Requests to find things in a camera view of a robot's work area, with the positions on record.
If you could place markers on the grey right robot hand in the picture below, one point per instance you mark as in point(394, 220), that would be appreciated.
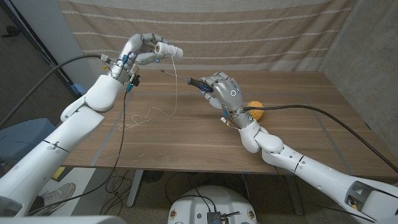
point(228, 93)

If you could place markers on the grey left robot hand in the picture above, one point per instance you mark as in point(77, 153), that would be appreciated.
point(129, 49)

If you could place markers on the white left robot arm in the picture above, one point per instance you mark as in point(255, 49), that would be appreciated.
point(62, 140)

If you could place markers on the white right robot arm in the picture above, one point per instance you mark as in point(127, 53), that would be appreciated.
point(311, 174)

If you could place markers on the yellow bumpy stress ball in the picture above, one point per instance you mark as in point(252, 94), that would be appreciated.
point(256, 114)

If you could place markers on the beige striped backdrop cloth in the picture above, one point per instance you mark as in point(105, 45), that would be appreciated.
point(233, 34)

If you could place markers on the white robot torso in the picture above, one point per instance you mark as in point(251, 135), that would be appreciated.
point(199, 205)

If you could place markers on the grey table leg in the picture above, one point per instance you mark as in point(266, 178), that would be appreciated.
point(135, 189)
point(295, 196)

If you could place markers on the yellow floor object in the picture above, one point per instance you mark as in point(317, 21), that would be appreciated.
point(59, 173)

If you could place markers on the blue padded seat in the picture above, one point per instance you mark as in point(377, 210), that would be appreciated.
point(15, 140)

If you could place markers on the pale sneaker shoe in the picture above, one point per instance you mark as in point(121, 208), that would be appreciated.
point(57, 194)

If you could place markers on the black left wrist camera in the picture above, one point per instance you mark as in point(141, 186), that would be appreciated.
point(135, 81)

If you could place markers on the black door frame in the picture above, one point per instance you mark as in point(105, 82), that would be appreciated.
point(40, 46)

